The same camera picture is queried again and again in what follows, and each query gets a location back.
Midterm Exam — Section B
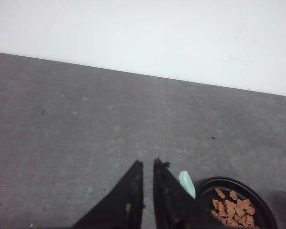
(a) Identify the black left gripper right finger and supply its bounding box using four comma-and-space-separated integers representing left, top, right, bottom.
153, 159, 224, 229

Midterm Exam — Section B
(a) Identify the pile of brown beef cubes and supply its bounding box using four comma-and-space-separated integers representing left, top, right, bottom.
211, 188, 260, 229

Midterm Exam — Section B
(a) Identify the black pan with mint handle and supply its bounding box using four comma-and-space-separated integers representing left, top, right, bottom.
179, 171, 278, 229

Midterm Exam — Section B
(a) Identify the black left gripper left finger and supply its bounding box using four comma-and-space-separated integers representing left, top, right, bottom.
72, 160, 143, 229

